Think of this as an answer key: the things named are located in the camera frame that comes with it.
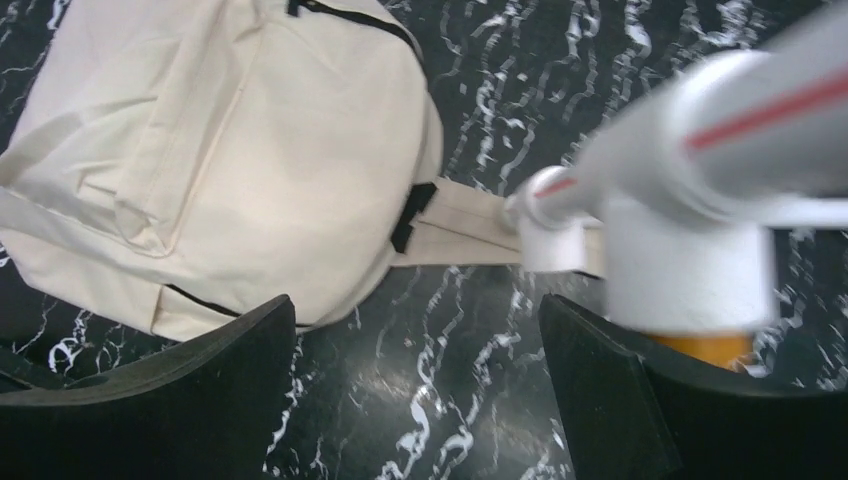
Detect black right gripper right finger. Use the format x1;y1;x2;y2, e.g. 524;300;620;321
537;295;847;479

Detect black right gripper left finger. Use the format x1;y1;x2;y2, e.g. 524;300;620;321
1;295;296;479

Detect beige canvas backpack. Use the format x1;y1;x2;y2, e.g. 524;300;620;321
0;0;607;344

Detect white PVC pipe frame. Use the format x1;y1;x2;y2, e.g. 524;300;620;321
502;1;847;336

